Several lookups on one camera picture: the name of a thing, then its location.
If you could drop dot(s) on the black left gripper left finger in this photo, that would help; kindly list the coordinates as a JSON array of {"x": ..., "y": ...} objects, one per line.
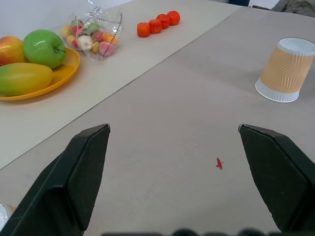
[{"x": 73, "y": 182}]

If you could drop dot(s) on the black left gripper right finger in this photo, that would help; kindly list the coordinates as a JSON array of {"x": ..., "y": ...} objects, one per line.
[{"x": 278, "y": 177}]

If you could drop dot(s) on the small red scrap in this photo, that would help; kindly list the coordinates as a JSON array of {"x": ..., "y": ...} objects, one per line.
[{"x": 219, "y": 164}]

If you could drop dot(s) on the yellow plastic plate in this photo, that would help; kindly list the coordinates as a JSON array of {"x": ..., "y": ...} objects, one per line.
[{"x": 59, "y": 78}]

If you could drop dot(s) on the yellow green mango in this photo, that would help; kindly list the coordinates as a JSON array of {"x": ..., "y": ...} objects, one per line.
[{"x": 23, "y": 78}]

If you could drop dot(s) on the green apple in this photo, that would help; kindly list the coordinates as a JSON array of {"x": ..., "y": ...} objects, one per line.
[{"x": 44, "y": 48}]

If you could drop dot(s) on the red yellow apple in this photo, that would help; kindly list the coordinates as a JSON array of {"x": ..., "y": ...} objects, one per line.
[{"x": 11, "y": 50}]

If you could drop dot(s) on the clear bag of small fruits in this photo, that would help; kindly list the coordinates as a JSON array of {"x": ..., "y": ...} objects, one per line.
[{"x": 94, "y": 37}]

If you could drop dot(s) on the small orange persimmon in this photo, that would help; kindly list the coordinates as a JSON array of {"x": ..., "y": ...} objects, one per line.
[
  {"x": 155, "y": 26},
  {"x": 143, "y": 30},
  {"x": 173, "y": 17},
  {"x": 163, "y": 20}
]

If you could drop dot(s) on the grey cloth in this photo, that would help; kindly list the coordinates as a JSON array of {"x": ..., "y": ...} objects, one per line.
[{"x": 295, "y": 6}]

